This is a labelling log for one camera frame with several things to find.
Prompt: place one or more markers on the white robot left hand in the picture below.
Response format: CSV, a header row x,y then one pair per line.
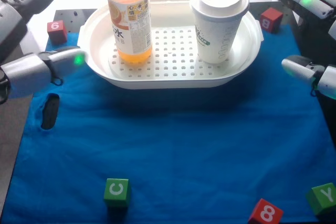
x,y
29,69

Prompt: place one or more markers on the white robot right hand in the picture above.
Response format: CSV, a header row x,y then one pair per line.
x,y
312,1

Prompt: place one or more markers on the white paper cup with lid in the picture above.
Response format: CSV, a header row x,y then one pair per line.
x,y
218,24

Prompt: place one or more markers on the orange drink bottle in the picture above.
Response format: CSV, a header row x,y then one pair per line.
x,y
131,24

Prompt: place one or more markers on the white perforated tray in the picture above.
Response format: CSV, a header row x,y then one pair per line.
x,y
173,58

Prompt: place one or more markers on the red block with 8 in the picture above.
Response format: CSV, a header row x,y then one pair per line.
x,y
266,212
270,20

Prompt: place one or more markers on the red block with 6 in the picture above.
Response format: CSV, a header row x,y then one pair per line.
x,y
56,31

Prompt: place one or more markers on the green block with C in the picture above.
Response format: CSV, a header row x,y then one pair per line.
x,y
116,192

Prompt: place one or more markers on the blue cloth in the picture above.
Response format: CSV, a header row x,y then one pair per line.
x,y
170,142

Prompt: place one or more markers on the green block with Y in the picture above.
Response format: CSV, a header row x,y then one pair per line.
x,y
324,199

